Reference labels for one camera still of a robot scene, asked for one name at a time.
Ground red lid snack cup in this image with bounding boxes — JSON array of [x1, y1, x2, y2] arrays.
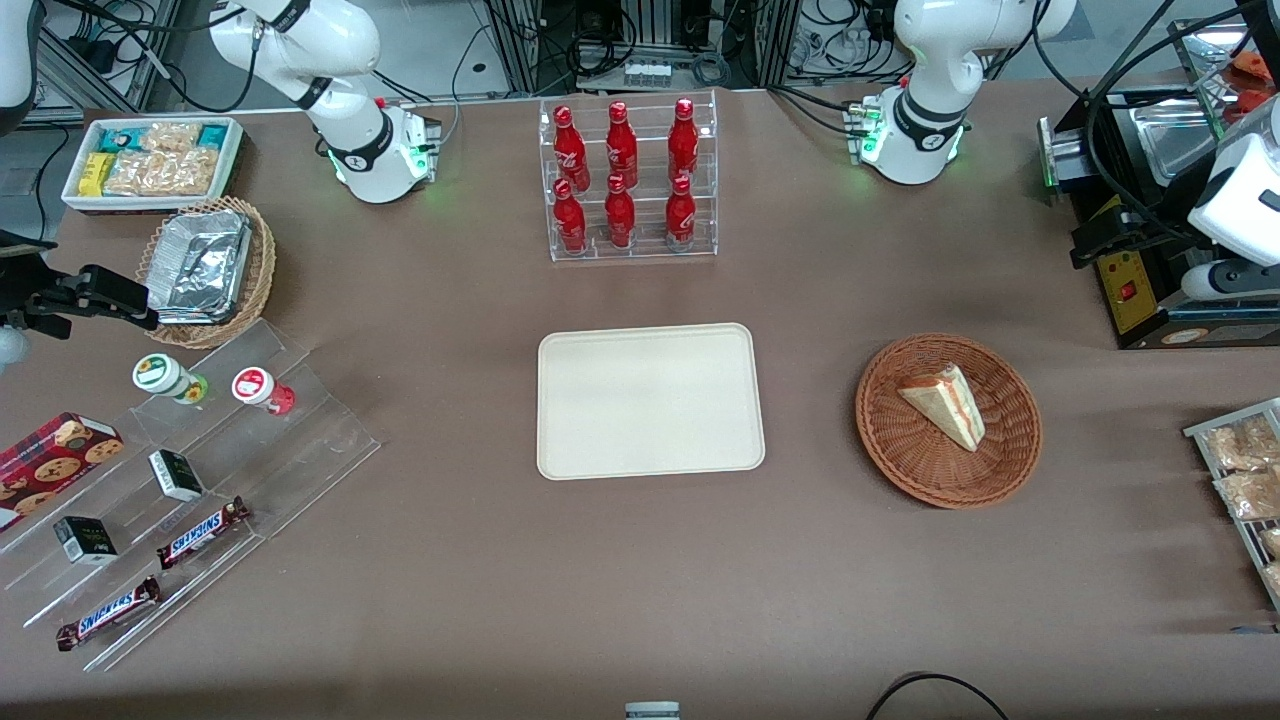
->
[[231, 367, 297, 417]]

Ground large clear cracker bag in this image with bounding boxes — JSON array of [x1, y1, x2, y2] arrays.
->
[[104, 148, 219, 197]]

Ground silver foil container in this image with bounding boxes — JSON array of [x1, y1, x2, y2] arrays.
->
[[148, 209, 253, 325]]

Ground beige plastic tray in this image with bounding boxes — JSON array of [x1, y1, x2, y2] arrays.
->
[[537, 322, 766, 481]]

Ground triangular sandwich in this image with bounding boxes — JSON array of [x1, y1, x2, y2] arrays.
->
[[897, 363, 987, 453]]

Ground small black box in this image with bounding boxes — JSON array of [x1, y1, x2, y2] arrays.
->
[[53, 515, 119, 567], [148, 449, 205, 502]]

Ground brown round wicker basket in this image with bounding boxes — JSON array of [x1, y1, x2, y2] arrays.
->
[[855, 333, 1043, 509]]

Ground black looped cable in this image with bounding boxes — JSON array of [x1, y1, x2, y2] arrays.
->
[[865, 672, 1011, 720]]

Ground red cola bottle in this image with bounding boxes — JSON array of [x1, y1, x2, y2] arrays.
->
[[668, 97, 700, 185], [606, 101, 639, 189], [553, 179, 589, 255], [553, 106, 590, 191], [605, 174, 637, 250], [665, 176, 698, 252]]

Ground clear acrylic bottle rack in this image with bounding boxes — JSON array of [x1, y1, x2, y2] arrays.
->
[[540, 89, 719, 263]]

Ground small clear cracker bag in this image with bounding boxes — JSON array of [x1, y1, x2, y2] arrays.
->
[[138, 121, 203, 153]]

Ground snickers bar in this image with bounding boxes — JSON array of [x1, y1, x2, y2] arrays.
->
[[156, 496, 252, 570], [55, 576, 162, 652]]

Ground black hot food display case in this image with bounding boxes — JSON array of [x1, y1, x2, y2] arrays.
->
[[1036, 18, 1280, 351]]

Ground green lid snack cup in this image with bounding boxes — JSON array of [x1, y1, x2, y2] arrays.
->
[[132, 353, 210, 406]]

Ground clear acrylic stepped shelf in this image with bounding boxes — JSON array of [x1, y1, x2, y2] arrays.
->
[[0, 318, 383, 673]]

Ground red cookie box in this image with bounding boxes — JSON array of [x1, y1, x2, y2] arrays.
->
[[0, 412, 125, 533]]

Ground white snack bin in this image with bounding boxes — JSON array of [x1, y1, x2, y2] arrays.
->
[[62, 116, 245, 215]]

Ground light wicker basket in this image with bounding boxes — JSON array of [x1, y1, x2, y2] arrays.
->
[[136, 196, 277, 350]]

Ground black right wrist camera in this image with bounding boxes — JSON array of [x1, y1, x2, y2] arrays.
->
[[25, 264, 160, 334]]

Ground grey wire rack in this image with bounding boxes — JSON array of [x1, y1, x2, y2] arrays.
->
[[1183, 397, 1280, 613]]

